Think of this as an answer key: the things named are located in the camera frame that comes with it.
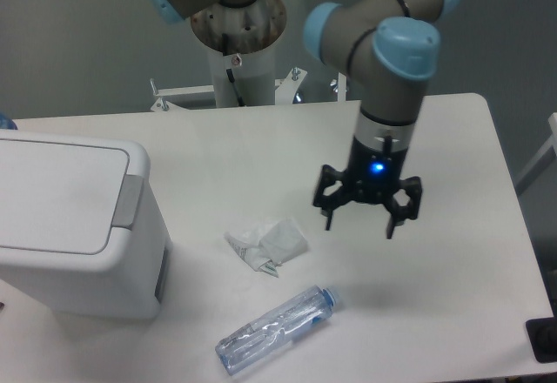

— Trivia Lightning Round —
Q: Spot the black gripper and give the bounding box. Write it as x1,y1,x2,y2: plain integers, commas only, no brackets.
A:
312,138,423,239

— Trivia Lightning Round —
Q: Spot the crumpled white paper wrapper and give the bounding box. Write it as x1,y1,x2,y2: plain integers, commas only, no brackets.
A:
224,218,309,278

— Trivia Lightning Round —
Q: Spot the white frame at right edge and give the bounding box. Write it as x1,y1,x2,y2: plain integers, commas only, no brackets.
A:
514,112,556,196

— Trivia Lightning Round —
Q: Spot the blue object at left edge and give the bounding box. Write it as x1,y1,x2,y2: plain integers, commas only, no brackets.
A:
0,113,17,130

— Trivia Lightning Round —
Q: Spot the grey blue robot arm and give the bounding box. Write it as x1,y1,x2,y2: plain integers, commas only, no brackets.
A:
151,0,460,231

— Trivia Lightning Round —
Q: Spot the white push-lid trash can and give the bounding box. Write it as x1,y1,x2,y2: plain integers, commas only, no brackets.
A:
1,130,172,319

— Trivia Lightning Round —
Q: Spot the clear plastic water bottle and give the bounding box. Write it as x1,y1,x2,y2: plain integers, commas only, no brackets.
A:
215,286,340,375

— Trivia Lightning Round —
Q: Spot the black object at table edge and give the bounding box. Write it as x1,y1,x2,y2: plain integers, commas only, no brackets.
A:
526,317,556,364

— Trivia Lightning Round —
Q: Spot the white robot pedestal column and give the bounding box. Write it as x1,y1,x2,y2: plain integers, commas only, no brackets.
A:
191,0,287,108

